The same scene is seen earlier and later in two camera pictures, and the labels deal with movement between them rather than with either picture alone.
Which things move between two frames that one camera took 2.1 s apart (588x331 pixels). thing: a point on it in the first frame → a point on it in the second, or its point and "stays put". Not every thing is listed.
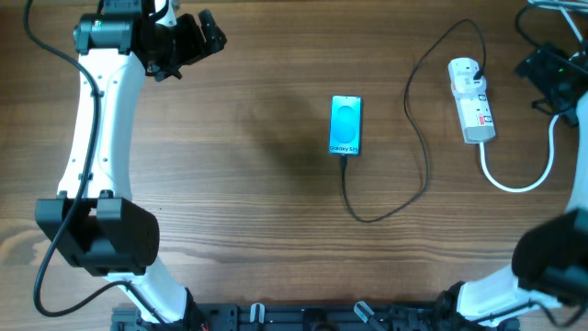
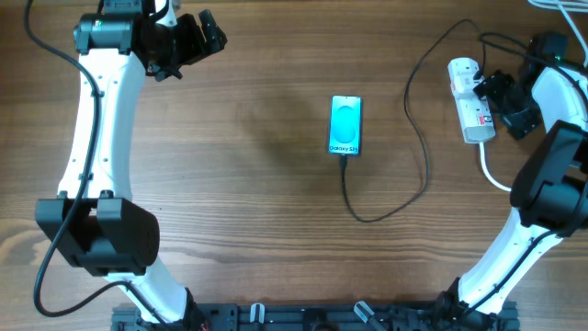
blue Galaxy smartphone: (345, 125) stays put
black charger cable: (480, 74) stays put
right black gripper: (544, 67) → (501, 92)
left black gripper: (197, 47) stays put
